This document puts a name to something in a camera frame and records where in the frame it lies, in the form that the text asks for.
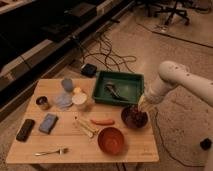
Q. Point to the small yellow object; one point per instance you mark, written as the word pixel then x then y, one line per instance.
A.
pixel 77 90

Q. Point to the blue sponge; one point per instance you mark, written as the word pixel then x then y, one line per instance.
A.
pixel 48 123

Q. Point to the small metal can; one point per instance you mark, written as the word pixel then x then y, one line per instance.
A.
pixel 43 103

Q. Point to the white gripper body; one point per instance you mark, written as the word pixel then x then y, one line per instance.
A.
pixel 144 105

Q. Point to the orange bowl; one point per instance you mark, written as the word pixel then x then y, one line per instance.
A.
pixel 111 141

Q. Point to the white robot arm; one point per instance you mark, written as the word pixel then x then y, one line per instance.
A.
pixel 170 75

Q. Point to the purple bowl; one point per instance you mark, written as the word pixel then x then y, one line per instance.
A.
pixel 125 116

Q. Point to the dark utensil in tray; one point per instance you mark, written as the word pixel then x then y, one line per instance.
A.
pixel 111 88

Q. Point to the orange carrot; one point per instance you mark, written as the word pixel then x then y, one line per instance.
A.
pixel 103 122

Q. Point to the office chair base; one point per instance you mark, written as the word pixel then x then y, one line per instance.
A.
pixel 171 10

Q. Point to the dark grape bunch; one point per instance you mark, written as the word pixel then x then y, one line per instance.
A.
pixel 137 118

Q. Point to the white round container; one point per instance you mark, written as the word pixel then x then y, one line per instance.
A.
pixel 79 99

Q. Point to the green plastic tray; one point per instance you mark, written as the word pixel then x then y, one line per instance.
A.
pixel 127 85

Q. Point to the black power adapter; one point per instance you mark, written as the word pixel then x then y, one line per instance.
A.
pixel 88 70

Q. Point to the wooden stick tool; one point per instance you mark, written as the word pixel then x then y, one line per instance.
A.
pixel 86 127

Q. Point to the silver fork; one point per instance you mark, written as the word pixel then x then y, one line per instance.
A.
pixel 59 151

